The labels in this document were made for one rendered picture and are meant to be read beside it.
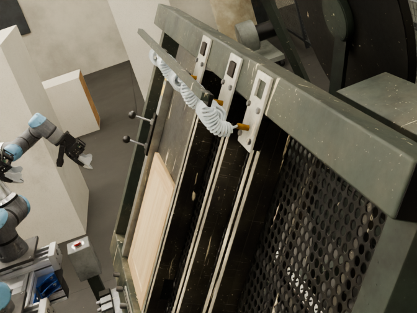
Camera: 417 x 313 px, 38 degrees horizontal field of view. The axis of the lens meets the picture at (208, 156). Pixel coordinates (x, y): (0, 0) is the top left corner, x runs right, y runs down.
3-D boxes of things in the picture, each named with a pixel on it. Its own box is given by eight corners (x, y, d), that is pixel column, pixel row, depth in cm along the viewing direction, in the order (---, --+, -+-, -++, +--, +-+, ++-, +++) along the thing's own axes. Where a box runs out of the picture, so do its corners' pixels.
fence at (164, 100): (129, 252, 302) (121, 251, 301) (175, 68, 276) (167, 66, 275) (130, 257, 298) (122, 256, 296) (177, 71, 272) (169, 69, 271)
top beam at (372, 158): (172, 28, 295) (152, 23, 292) (177, 7, 293) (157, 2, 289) (445, 230, 95) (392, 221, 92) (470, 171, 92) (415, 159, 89)
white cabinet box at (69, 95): (59, 132, 813) (37, 83, 785) (100, 118, 815) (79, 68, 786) (56, 144, 772) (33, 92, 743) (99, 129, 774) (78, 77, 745)
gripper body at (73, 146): (85, 150, 280) (65, 134, 276) (74, 163, 282) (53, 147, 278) (87, 144, 287) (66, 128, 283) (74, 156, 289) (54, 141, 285)
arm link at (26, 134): (8, 144, 278) (22, 131, 272) (22, 133, 287) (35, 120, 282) (21, 156, 279) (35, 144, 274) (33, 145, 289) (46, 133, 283)
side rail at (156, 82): (134, 231, 327) (113, 228, 323) (184, 31, 297) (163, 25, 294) (135, 236, 321) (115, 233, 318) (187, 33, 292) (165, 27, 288)
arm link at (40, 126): (30, 118, 280) (40, 108, 276) (48, 133, 284) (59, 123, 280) (23, 128, 274) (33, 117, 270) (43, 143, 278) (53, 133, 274)
